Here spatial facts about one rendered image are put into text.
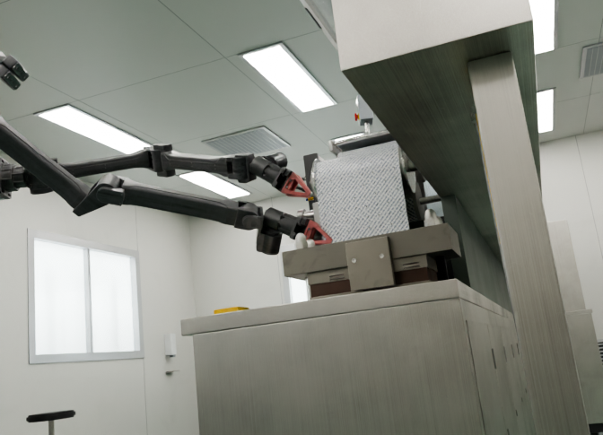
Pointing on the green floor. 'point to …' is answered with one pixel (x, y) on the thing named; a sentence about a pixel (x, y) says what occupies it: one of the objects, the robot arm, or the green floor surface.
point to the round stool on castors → (50, 418)
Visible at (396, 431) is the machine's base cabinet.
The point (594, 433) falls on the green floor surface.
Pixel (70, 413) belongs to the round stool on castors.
